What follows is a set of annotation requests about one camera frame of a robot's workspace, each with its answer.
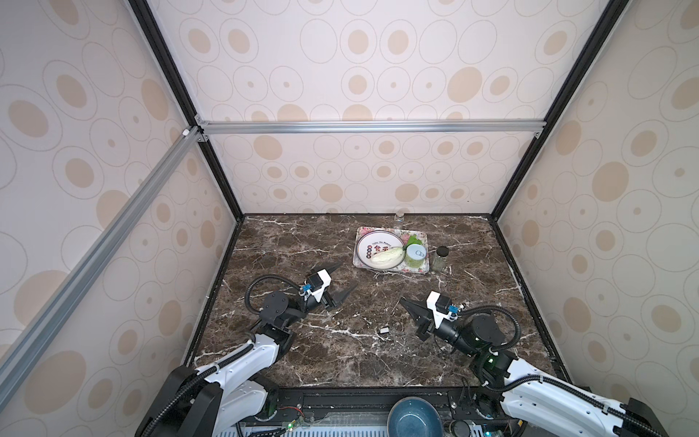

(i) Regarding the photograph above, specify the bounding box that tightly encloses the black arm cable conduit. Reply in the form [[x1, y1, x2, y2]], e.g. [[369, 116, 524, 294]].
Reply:
[[458, 305, 522, 351], [244, 274, 305, 317]]

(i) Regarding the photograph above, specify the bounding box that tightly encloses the floral rectangular tray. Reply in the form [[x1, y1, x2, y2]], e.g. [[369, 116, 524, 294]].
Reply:
[[353, 227, 430, 274]]

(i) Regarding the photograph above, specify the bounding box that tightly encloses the side aluminium frame rail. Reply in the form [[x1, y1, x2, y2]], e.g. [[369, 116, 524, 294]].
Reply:
[[1, 126, 203, 408]]

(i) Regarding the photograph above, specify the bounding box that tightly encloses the green herb spice jar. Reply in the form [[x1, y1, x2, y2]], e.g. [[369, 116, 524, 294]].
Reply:
[[431, 246, 450, 273]]

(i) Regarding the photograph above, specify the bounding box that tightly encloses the white round plate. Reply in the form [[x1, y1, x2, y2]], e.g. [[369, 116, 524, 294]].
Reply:
[[354, 231, 404, 271]]

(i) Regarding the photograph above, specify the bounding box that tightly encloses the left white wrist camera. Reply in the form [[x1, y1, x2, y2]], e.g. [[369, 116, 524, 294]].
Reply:
[[302, 270, 331, 303]]

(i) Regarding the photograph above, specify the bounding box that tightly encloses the blue ceramic bowl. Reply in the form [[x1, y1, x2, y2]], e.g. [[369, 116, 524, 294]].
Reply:
[[387, 397, 444, 437]]

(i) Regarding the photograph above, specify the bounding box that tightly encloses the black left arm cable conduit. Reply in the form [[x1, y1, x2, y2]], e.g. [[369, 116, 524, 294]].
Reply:
[[244, 274, 305, 317]]

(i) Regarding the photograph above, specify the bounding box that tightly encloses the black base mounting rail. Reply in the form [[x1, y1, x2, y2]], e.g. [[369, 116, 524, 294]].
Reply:
[[242, 386, 525, 435]]

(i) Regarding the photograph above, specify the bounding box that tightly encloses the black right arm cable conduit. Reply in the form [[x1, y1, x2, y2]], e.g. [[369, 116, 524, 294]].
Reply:
[[458, 305, 522, 351]]

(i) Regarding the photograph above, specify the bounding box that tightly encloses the green plastic leaf vegetable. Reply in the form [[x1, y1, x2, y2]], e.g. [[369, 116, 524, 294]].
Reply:
[[403, 235, 424, 249]]

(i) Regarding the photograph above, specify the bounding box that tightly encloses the clear glass shaker bottle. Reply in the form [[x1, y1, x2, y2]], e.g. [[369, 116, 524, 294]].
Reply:
[[394, 209, 405, 228]]

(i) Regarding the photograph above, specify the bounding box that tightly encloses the horizontal aluminium frame rail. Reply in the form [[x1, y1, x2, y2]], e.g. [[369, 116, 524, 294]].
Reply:
[[201, 118, 546, 135]]

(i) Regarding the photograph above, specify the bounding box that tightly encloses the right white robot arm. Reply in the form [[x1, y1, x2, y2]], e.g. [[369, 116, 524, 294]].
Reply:
[[399, 291, 667, 436]]

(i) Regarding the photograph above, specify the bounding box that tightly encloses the black vertical left corner post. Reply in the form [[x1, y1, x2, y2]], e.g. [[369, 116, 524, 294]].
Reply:
[[127, 0, 245, 222]]

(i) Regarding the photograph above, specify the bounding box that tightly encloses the green labelled tin can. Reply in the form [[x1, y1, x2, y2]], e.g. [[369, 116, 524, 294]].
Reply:
[[404, 243, 428, 269]]

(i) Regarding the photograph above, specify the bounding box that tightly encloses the black vertical corner post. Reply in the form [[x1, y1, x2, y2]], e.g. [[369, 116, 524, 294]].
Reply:
[[490, 0, 631, 225], [127, 0, 245, 222]]

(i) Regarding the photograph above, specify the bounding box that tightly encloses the black vertical right corner post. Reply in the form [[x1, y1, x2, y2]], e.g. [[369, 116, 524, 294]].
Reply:
[[490, 0, 631, 225]]

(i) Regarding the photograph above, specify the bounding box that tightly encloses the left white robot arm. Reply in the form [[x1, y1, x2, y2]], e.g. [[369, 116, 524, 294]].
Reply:
[[135, 262, 357, 436]]

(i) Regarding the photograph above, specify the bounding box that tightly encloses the pale napa cabbage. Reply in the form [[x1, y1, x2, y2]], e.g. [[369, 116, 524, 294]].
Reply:
[[371, 247, 405, 269]]

